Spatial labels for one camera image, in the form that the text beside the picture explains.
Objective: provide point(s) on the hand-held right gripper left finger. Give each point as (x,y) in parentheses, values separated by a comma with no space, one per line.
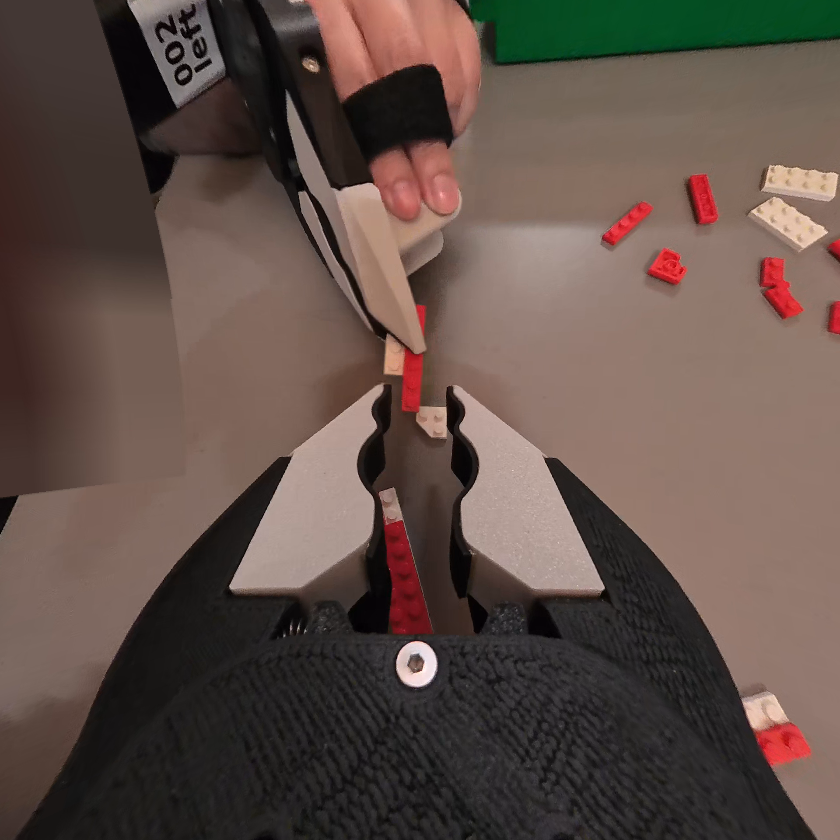
(308,525)

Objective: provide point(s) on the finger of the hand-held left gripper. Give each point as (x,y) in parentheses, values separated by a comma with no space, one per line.
(328,229)
(380,262)

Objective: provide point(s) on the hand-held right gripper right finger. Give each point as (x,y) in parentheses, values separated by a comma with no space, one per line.
(531,525)

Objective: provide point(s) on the red white toy brick frame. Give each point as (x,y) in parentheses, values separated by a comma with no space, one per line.
(403,577)

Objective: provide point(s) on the small red white brick assembly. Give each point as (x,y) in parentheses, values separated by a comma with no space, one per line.
(412,387)

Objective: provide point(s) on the white toy brick wedge plate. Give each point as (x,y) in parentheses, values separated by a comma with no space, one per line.
(433,420)

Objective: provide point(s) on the person's left forearm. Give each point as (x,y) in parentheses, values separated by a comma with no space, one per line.
(210,124)

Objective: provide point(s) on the person's left hand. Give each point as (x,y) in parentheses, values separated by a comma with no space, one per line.
(394,39)

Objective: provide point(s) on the red narrow toy brick plate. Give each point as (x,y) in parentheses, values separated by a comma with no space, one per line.
(628,223)
(702,199)

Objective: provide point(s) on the red notched toy brick wedge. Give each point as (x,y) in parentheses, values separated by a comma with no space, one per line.
(664,269)

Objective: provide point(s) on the red curved toy brick piece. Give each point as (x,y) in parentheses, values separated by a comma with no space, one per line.
(781,298)

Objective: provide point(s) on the green plastic bin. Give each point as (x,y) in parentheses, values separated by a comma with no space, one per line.
(656,29)

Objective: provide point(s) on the red toy brick wedge plate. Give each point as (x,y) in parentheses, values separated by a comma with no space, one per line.
(835,318)

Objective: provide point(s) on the white rectangular toy brick plate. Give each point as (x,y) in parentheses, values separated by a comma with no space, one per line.
(799,182)
(787,223)

